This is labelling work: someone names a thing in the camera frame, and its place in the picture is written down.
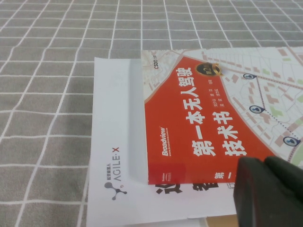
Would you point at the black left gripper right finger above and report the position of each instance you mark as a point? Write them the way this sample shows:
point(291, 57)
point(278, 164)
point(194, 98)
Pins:
point(288, 189)

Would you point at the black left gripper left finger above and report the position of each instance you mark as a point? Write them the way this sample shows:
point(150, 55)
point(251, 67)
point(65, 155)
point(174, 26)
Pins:
point(251, 194)

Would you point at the orange map cover book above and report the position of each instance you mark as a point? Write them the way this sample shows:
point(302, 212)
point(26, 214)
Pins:
point(189, 106)

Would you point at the white AgileX paper sheet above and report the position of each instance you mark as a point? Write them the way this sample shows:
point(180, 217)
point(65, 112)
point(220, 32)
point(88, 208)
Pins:
point(111, 118)

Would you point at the grey checked tablecloth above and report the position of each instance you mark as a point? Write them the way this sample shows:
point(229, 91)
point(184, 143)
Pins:
point(47, 94)

